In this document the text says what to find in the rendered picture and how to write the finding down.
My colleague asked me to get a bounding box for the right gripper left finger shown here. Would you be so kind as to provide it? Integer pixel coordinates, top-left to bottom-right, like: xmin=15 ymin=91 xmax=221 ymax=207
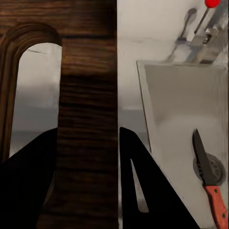
xmin=0 ymin=128 xmax=57 ymax=229

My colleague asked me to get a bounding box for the cutting board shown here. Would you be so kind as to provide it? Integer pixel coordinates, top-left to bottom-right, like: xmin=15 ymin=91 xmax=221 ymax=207
xmin=0 ymin=0 xmax=119 ymax=229

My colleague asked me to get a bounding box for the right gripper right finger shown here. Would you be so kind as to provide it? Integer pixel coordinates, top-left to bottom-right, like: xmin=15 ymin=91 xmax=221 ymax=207
xmin=119 ymin=127 xmax=198 ymax=229

